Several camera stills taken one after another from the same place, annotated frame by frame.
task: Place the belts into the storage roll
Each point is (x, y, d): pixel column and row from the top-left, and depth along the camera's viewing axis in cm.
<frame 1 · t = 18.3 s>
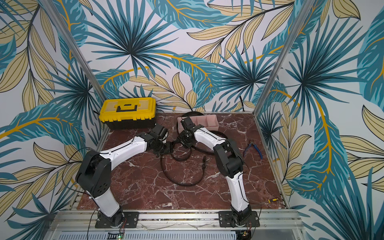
left hand: (169, 152, 89), fingers open
right hand: (177, 141, 97), fingers open
yellow black toolbox: (128, 113, 100), point 16 cm above the table
pink divided storage tray: (210, 122, 116), on the table
black belt near front: (192, 183, 87), on the table
blue handled pliers: (251, 143, 103), point 2 cm above the table
yellow black screwdriver: (274, 199, 82), on the table

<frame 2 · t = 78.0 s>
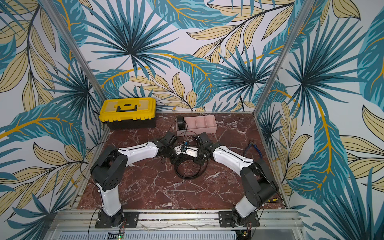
left hand: (181, 159, 91), fingers closed
right hand: (194, 154, 90), fingers open
black belt near front: (181, 122, 100), point 12 cm above the table
the other named things where they were.

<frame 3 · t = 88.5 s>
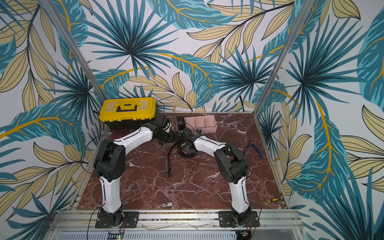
left hand: (174, 141, 95), fingers open
right hand: (192, 147, 99), fingers closed
the named things where they were.

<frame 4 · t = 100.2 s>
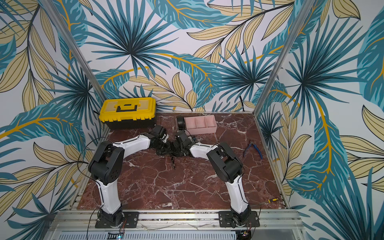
left hand: (172, 152, 94), fingers open
right hand: (172, 142, 98), fingers closed
the named things where they were.

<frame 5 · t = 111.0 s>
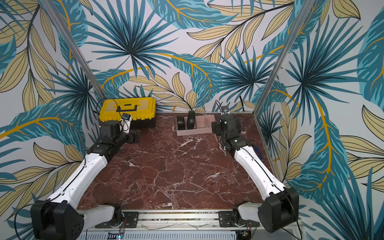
left hand: (131, 130, 81), fingers open
right hand: (225, 121, 79), fingers open
